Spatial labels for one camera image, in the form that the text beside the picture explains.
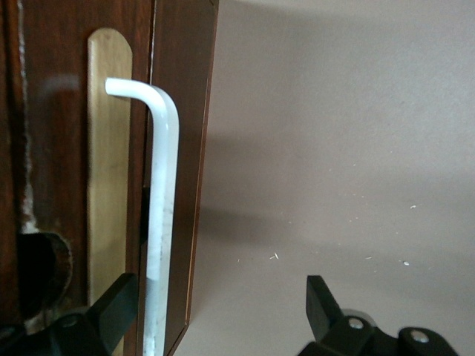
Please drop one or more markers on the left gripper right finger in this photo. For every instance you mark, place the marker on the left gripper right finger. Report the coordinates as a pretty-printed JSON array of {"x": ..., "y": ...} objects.
[{"x": 323, "y": 315}]

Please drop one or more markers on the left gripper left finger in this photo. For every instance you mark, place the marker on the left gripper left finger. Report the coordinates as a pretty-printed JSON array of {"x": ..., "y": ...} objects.
[{"x": 104, "y": 319}]

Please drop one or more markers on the dark red-brown wooden cabinet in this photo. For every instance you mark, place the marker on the dark red-brown wooden cabinet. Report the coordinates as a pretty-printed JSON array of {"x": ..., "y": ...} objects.
[{"x": 185, "y": 111}]

